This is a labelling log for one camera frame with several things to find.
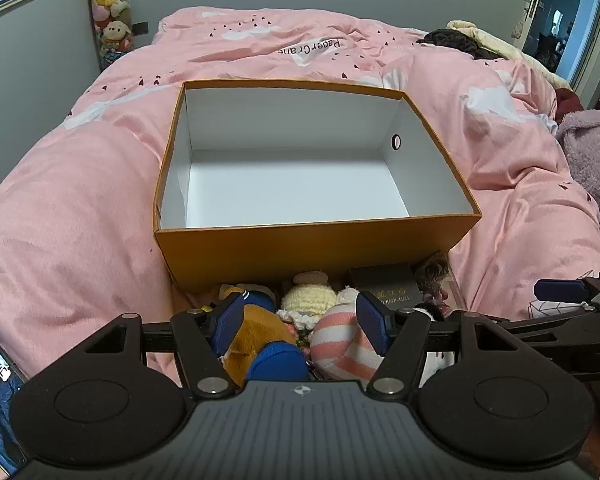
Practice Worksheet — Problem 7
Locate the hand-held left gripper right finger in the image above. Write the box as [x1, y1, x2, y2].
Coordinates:
[355, 290, 518, 399]

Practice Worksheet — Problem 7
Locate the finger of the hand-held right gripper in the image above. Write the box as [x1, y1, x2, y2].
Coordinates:
[534, 270, 600, 310]
[502, 309, 600, 361]

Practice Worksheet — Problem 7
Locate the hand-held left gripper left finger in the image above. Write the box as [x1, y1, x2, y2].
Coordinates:
[82, 292, 247, 399]

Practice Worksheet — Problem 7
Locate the blue brown duck plush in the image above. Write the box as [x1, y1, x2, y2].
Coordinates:
[218, 285, 311, 387]

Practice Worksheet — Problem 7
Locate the pink white striped plush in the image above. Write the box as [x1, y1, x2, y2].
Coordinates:
[310, 287, 387, 382]

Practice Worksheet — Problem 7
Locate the black box with gold print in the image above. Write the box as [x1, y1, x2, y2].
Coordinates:
[349, 262, 424, 312]

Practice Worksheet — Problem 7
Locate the cream crocheted doll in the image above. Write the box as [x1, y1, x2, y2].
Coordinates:
[278, 271, 339, 332]

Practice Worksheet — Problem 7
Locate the clear packet with dark item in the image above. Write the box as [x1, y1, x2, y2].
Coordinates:
[412, 252, 462, 312]

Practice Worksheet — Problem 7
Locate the orange cardboard box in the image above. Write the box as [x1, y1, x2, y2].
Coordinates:
[152, 79, 482, 293]

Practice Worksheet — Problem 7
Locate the purple fuzzy blanket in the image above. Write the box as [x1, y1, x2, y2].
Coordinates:
[555, 107, 600, 263]

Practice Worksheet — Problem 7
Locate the dark red cloth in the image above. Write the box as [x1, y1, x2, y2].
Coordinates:
[554, 87, 587, 122]

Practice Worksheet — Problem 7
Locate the pink printed duvet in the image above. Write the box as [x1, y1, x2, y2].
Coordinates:
[0, 7, 600, 391]

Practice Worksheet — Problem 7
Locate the cream blanket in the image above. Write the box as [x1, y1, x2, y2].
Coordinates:
[446, 20, 572, 87]

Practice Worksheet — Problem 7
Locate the white door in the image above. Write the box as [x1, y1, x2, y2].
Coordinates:
[519, 0, 552, 63]

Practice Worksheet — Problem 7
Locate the tall tube of plush toys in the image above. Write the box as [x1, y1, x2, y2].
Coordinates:
[88, 0, 136, 72]

